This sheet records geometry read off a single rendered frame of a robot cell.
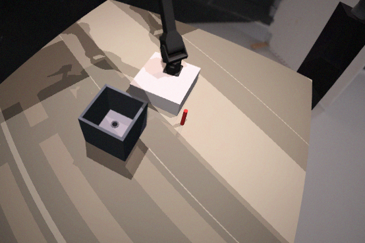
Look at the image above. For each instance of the red peg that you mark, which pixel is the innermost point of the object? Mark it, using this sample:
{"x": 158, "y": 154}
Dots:
{"x": 184, "y": 116}

